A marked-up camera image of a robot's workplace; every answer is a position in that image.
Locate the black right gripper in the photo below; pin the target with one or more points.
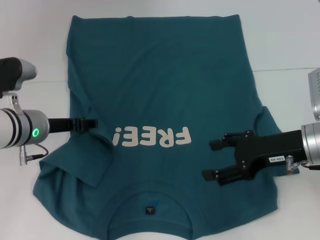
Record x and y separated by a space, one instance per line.
270 148

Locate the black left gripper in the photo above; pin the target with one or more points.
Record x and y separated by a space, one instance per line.
61 125

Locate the blue FREE print t-shirt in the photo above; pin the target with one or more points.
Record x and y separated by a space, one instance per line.
160 75

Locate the white left camera bracket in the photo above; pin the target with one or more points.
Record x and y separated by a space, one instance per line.
13 102

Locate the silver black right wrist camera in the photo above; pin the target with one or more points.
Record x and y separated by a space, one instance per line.
315 97

